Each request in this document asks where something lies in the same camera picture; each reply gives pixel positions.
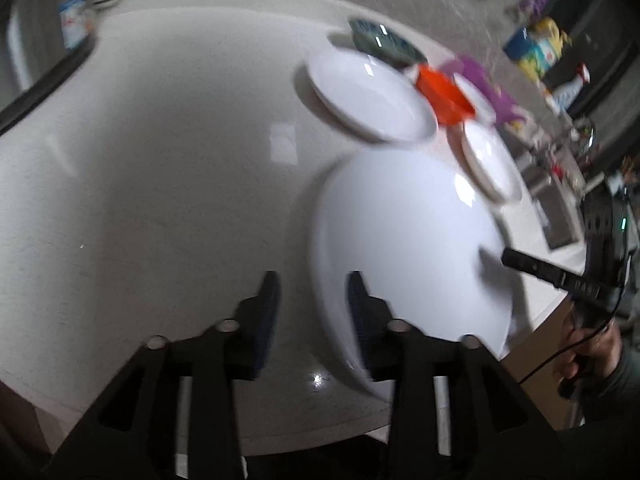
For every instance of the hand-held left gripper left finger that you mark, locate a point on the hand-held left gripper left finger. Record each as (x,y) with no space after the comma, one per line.
(267,310)

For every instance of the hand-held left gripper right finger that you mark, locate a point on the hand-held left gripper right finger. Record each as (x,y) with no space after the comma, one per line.
(357,305)

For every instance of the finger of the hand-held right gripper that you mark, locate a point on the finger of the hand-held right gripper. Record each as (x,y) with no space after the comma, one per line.
(535,267)

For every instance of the large white plate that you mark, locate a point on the large white plate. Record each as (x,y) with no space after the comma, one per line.
(410,240)

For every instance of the orange bowl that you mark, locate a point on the orange bowl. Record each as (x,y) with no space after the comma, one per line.
(440,92)

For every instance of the dark blue glass bowl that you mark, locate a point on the dark blue glass bowl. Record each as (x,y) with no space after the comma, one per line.
(385,42)

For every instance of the person's right forearm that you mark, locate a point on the person's right forearm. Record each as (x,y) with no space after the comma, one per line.
(625,390)

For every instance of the person's right hand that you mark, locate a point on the person's right hand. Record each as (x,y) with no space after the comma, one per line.
(607,350)

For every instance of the steel sink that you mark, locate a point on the steel sink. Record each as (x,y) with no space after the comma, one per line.
(552,210)

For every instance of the small white plate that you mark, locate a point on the small white plate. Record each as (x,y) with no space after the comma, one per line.
(487,160)

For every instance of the white spray bottle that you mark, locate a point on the white spray bottle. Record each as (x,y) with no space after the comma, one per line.
(567,90)

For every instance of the small white bowl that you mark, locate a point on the small white bowl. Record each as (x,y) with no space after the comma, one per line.
(475,94)

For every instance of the yellow and blue bag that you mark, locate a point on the yellow and blue bag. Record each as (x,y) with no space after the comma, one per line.
(537,50)

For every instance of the purple bowl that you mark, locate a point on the purple bowl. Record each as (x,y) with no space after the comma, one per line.
(480,72)

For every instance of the medium white plate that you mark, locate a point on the medium white plate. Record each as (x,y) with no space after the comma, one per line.
(370,95)

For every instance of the white and blue packet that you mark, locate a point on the white and blue packet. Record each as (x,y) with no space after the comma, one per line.
(75,20)

